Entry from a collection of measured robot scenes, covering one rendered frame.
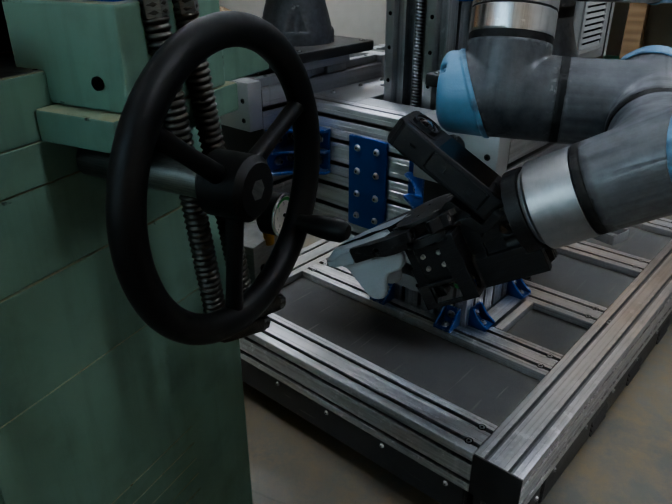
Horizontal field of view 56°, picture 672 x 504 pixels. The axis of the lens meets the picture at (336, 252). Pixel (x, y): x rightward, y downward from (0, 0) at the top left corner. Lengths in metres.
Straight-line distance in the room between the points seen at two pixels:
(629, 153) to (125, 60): 0.40
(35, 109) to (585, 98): 0.48
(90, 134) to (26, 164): 0.08
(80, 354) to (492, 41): 0.52
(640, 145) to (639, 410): 1.26
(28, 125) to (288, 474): 0.97
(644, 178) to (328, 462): 1.07
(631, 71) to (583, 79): 0.04
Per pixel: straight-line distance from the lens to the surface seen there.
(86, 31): 0.59
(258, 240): 0.91
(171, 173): 0.59
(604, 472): 1.52
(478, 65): 0.59
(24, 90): 0.63
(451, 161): 0.54
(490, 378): 1.34
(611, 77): 0.58
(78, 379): 0.74
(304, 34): 1.27
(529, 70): 0.58
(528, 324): 1.53
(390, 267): 0.59
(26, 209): 0.65
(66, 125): 0.61
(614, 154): 0.50
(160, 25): 0.59
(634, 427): 1.65
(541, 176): 0.51
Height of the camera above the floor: 1.01
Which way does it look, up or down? 27 degrees down
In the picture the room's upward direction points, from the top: straight up
